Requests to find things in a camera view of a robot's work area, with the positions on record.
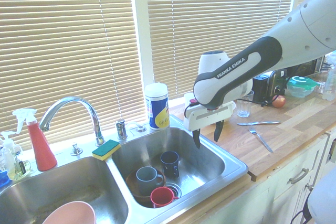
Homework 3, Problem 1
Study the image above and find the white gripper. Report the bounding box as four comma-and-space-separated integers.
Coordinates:
183, 101, 236, 150

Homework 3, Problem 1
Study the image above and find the silver metal fork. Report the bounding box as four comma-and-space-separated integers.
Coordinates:
247, 125, 274, 153

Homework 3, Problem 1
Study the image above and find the stainless steel double sink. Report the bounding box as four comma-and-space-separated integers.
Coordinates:
0, 115, 249, 224

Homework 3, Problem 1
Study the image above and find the metal sink drain strainer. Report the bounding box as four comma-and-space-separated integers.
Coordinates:
165, 182, 183, 199

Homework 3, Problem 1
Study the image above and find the white sink deck cap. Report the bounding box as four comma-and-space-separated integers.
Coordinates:
128, 121, 148, 133

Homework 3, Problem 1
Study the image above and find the chrome sink side sprayer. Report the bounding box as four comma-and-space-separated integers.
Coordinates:
115, 119, 129, 140

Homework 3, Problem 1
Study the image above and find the clear drinking glass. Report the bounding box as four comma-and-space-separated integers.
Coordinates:
236, 90, 255, 119

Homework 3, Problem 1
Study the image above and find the navy blue mug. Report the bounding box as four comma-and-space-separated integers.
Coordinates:
160, 151, 181, 178

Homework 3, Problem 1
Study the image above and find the silver metal table knife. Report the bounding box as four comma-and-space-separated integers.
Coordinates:
237, 121, 281, 126

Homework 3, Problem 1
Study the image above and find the Lysol wipes canister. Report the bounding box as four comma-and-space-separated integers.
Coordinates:
144, 82, 171, 131

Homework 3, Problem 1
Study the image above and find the grey ceramic mug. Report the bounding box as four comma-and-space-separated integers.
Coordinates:
135, 166, 165, 196

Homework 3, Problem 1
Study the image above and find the red apple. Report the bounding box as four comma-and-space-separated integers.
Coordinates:
271, 94, 286, 109

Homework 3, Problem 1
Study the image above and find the red mug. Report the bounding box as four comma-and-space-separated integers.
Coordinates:
150, 186, 179, 208

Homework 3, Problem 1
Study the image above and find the black silver toaster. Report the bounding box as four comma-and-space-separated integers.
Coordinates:
252, 68, 288, 104

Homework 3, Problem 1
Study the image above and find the brown wooden bowl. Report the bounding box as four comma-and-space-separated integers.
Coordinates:
125, 167, 167, 206

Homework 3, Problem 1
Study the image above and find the cream kitchen cabinet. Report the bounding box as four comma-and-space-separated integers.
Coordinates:
183, 129, 336, 224

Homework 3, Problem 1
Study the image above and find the yellow green sponge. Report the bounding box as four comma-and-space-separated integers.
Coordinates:
91, 139, 121, 162

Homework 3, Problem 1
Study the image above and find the clear container with green lid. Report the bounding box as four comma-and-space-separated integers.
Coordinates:
286, 76, 321, 98

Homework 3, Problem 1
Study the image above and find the black microwave oven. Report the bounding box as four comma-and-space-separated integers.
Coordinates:
286, 56, 326, 77

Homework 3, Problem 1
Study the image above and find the chrome curved faucet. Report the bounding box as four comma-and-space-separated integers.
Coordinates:
38, 96, 106, 146

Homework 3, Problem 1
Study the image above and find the clear plastic water bottle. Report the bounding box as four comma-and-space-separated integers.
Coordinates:
322, 63, 336, 101

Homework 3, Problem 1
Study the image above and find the pink plastic bowl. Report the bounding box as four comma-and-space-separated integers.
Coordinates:
41, 200, 97, 224

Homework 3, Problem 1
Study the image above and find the red spray bottle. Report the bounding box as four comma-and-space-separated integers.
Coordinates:
12, 108, 58, 172

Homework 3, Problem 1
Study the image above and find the clear hand soap pump bottle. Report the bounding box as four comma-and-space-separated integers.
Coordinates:
0, 131, 32, 182

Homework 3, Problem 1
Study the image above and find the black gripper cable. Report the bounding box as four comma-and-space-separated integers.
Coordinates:
184, 102, 200, 118

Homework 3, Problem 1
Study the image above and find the metal drawer pull handle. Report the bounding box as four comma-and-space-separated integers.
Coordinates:
289, 167, 310, 185

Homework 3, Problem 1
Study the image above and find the chrome faucet handle knob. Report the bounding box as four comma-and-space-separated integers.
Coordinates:
70, 142, 83, 156

